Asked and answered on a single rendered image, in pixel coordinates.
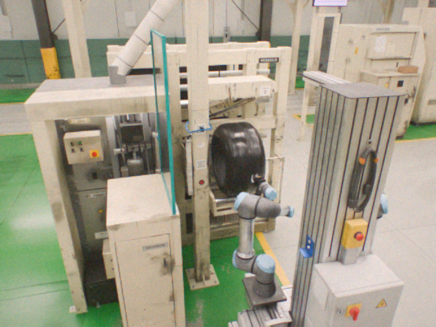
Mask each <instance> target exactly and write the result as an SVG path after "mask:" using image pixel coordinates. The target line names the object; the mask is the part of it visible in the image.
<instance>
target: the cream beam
mask: <svg viewBox="0 0 436 327"><path fill-rule="evenodd" d="M260 86H271V90H270V95H264V96H260ZM272 92H273V80H271V79H268V78H267V77H264V76H263V75H253V76H240V77H216V78H208V102H215V101H233V100H242V99H261V98H270V97H272Z"/></svg>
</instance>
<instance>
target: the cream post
mask: <svg viewBox="0 0 436 327"><path fill-rule="evenodd" d="M185 17H186V54H187V73H188V109H189V131H190V132H191V131H194V130H196V126H195V125H201V124H206V128H209V110H208V0H185ZM191 134H192V138H191V137H189V138H191V140H192V143H191V161H192V166H193V168H192V181H193V182H192V183H193V184H192V185H193V192H194V194H192V195H191V201H192V219H193V256H194V273H195V278H196V280H197V282H200V281H203V276H204V280H209V279H210V203H209V193H210V180H209V130H206V133H205V134H196V132H193V133H191ZM199 143H204V147H198V144H199ZM197 160H206V168H204V169H197ZM201 180H202V181H203V182H204V183H203V184H200V181H201Z"/></svg>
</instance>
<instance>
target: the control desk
mask: <svg viewBox="0 0 436 327"><path fill-rule="evenodd" d="M175 204H176V201H175ZM106 226H107V231H108V238H109V242H110V250H111V254H112V261H113V266H114V273H115V280H116V285H117V292H118V297H119V304H120V308H121V316H122V320H123V327H186V320H185V307H184V283H183V271H182V246H181V233H180V214H179V211H178V208H177V205H176V215H173V213H172V210H171V206H170V203H169V199H168V196H167V192H166V190H165V186H164V182H163V178H162V174H161V173H160V174H153V175H143V176H133V177H127V178H117V179H111V180H108V196H107V220H106Z"/></svg>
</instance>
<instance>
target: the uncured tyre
mask: <svg viewBox="0 0 436 327"><path fill-rule="evenodd" d="M211 153H212V166H213V173H214V176H215V180H216V183H217V185H218V188H219V189H220V190H221V191H222V192H223V193H224V194H225V195H227V196H237V195H239V194H240V193H242V192H244V193H249V194H251V193H254V192H256V189H257V188H255V187H254V186H252V185H251V178H252V175H256V174H258V176H261V174H262V175H263V176H265V171H266V159H265V149H264V146H263V142H262V139H261V136H260V133H259V132H258V131H257V129H256V128H255V127H254V126H252V125H251V124H250V123H247V122H237V123H223V124H222V125H219V126H218V127H217V128H216V129H215V130H214V132H213V135H212V145H211Z"/></svg>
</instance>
